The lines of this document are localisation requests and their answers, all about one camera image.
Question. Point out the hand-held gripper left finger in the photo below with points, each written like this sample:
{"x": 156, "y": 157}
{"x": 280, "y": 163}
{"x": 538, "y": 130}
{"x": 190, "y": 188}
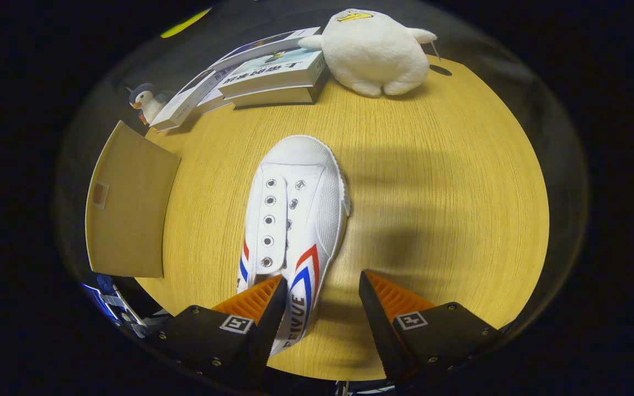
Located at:
{"x": 264, "y": 330}

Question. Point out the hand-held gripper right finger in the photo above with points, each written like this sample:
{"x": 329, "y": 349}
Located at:
{"x": 386, "y": 335}

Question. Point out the white striped canvas shoe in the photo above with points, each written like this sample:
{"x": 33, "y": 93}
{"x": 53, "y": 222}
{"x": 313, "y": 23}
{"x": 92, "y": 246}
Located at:
{"x": 295, "y": 209}

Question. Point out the beige fabric storage box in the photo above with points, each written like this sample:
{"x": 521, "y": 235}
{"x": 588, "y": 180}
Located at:
{"x": 130, "y": 209}

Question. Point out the blue screen display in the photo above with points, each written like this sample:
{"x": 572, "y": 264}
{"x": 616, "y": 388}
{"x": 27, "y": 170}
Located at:
{"x": 99, "y": 300}

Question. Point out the white printed booklet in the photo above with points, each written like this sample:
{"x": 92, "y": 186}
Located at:
{"x": 212, "y": 102}

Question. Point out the white portrait cover book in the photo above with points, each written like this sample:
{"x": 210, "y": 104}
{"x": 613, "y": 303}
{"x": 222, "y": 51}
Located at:
{"x": 182, "y": 104}

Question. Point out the grey penguin plush toy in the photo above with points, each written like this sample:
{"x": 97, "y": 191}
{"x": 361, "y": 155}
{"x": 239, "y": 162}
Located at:
{"x": 149, "y": 104}

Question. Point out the teal cover book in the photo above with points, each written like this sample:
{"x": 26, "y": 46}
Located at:
{"x": 273, "y": 74}

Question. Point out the black round table grommet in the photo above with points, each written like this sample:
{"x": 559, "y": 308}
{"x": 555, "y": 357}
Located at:
{"x": 441, "y": 70}

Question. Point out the blue picture cover book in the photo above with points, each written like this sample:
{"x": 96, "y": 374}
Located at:
{"x": 262, "y": 47}

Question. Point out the white duck plush toy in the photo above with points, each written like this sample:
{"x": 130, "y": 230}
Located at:
{"x": 375, "y": 52}

